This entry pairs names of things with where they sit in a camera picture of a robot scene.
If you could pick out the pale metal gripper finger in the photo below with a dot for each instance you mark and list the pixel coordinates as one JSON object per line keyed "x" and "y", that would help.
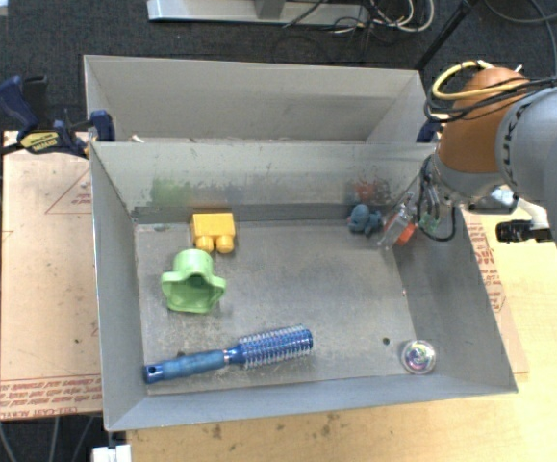
{"x": 387, "y": 238}
{"x": 398, "y": 217}

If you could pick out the small orange object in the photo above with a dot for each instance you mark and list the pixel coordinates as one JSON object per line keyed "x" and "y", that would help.
{"x": 407, "y": 235}

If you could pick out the blue toy animal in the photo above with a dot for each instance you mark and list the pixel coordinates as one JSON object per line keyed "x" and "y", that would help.
{"x": 362, "y": 218}

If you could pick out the grey metal bin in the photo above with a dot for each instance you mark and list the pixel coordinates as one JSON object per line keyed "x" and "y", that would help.
{"x": 283, "y": 296}

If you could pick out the clear iridescent ball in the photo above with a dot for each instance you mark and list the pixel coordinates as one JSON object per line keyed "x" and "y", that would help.
{"x": 418, "y": 356}

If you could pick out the blue hairbrush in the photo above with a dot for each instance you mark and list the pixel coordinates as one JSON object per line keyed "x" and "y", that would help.
{"x": 268, "y": 347}

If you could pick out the yellow toy building block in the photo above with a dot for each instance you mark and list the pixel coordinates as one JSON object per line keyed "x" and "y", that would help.
{"x": 213, "y": 226}

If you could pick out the green flower-shaped cup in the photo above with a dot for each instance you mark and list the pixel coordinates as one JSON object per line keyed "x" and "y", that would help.
{"x": 186, "y": 296}

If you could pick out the black cylinder on white bracket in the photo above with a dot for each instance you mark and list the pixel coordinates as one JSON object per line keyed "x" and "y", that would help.
{"x": 516, "y": 232}

